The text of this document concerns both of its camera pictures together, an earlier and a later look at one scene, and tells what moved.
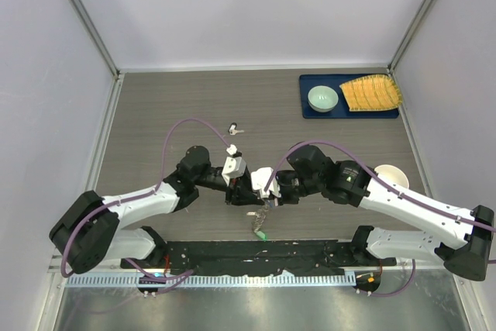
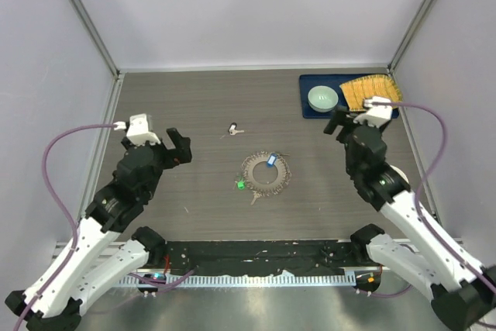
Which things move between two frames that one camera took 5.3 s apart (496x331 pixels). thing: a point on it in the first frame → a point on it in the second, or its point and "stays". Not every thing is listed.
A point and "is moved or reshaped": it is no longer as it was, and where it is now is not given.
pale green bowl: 322,98 stays
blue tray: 308,82 stays
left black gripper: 240,192 → 181,143
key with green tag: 261,235 is moved or reshaped
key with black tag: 232,129 stays
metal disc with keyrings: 260,218 → 266,190
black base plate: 249,257 stays
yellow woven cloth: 371,93 stays
